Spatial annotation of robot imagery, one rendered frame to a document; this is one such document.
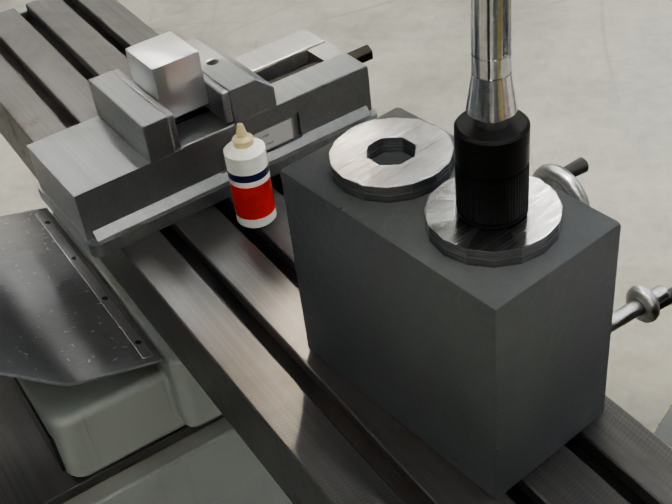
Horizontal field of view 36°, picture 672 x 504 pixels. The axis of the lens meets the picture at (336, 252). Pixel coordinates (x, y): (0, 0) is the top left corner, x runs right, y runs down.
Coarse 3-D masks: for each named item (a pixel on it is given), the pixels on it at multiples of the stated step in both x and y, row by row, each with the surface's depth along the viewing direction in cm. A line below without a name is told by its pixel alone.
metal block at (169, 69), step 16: (128, 48) 103; (144, 48) 103; (160, 48) 103; (176, 48) 102; (192, 48) 102; (144, 64) 100; (160, 64) 100; (176, 64) 101; (192, 64) 102; (144, 80) 102; (160, 80) 101; (176, 80) 102; (192, 80) 103; (160, 96) 101; (176, 96) 102; (192, 96) 104; (176, 112) 103
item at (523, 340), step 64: (384, 128) 77; (320, 192) 74; (384, 192) 72; (448, 192) 70; (320, 256) 78; (384, 256) 70; (448, 256) 67; (512, 256) 65; (576, 256) 66; (320, 320) 83; (384, 320) 75; (448, 320) 68; (512, 320) 64; (576, 320) 70; (384, 384) 80; (448, 384) 72; (512, 384) 68; (576, 384) 74; (448, 448) 76; (512, 448) 72
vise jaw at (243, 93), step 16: (208, 48) 109; (208, 64) 107; (224, 64) 106; (240, 64) 108; (208, 80) 104; (224, 80) 103; (240, 80) 103; (256, 80) 103; (208, 96) 105; (224, 96) 102; (240, 96) 103; (256, 96) 104; (272, 96) 105; (224, 112) 103; (240, 112) 104; (256, 112) 105
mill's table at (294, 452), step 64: (64, 0) 152; (0, 64) 135; (64, 64) 133; (128, 64) 131; (0, 128) 135; (64, 128) 121; (128, 256) 101; (192, 256) 104; (256, 256) 99; (192, 320) 93; (256, 320) 95; (256, 384) 86; (320, 384) 86; (256, 448) 89; (320, 448) 80; (384, 448) 79; (576, 448) 80; (640, 448) 77
